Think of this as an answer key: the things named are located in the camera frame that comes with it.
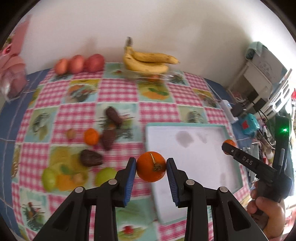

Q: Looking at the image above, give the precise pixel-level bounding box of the brown longan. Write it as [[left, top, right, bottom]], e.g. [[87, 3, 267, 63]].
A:
[[72, 173, 85, 186], [66, 128, 76, 140]]

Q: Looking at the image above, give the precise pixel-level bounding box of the green apple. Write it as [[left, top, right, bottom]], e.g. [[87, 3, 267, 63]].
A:
[[94, 167, 117, 187], [42, 168, 57, 192]]

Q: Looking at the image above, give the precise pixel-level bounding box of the dark wrinkled avocado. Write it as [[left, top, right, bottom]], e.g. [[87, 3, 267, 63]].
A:
[[105, 106, 122, 127], [79, 149, 103, 167], [100, 130, 116, 151]]

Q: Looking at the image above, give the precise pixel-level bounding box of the orange mandarin with stem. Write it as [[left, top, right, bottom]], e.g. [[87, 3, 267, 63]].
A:
[[137, 152, 167, 183]]

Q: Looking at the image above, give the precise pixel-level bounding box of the person's right hand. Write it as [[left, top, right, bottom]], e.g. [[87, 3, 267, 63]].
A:
[[246, 182, 285, 240]]

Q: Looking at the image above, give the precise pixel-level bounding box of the teal box red label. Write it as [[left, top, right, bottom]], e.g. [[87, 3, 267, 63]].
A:
[[239, 113, 260, 135]]

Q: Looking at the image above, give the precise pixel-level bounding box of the black power adapter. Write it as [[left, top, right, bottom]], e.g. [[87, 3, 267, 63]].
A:
[[231, 103, 245, 117]]

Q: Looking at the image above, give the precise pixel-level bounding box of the white tray teal rim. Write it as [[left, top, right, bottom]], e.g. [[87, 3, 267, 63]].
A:
[[144, 122, 244, 225]]

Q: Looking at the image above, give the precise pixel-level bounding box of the white power strip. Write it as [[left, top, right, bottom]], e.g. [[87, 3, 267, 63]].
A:
[[219, 99, 238, 124]]

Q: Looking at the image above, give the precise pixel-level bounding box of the white shelf unit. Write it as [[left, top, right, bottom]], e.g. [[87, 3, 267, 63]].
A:
[[227, 42, 292, 119]]

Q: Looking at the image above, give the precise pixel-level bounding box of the checkered fruit-print tablecloth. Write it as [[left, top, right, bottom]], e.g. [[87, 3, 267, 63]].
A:
[[1, 63, 244, 240]]

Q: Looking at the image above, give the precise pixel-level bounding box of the upper yellow banana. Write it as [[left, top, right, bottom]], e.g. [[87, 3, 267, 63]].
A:
[[125, 37, 180, 65]]

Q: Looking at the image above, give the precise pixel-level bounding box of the yellow banana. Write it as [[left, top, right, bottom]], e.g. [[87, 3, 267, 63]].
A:
[[123, 47, 169, 74], [125, 37, 180, 65]]

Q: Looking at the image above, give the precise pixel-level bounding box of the clear plastic fruit container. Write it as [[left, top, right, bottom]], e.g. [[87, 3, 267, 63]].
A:
[[121, 65, 184, 81]]

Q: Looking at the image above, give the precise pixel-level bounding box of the small red apple left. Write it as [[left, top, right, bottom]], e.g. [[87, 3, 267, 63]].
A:
[[54, 58, 68, 75]]

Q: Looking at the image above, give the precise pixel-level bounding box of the middle red apple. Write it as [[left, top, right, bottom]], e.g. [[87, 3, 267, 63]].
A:
[[68, 55, 85, 74]]

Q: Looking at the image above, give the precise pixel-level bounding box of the large red apple right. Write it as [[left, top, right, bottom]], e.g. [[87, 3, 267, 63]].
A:
[[84, 54, 105, 73]]

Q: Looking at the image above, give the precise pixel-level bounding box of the lower yellow banana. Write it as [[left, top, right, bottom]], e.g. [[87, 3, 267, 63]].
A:
[[123, 47, 169, 74]]

